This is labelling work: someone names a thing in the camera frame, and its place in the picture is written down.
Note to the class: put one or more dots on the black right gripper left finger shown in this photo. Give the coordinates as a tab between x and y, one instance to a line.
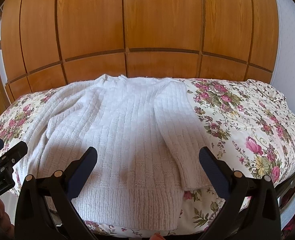
44	209

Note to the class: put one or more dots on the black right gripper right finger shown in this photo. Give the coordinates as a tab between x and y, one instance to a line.
250	210

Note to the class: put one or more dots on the white knitted sweater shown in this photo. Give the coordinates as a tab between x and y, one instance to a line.
148	139

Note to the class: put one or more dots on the person's left hand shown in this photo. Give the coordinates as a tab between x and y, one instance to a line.
5	222

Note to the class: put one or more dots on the floral bedspread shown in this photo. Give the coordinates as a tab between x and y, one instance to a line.
248	124

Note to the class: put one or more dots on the wooden wardrobe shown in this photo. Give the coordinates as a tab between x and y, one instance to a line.
51	43

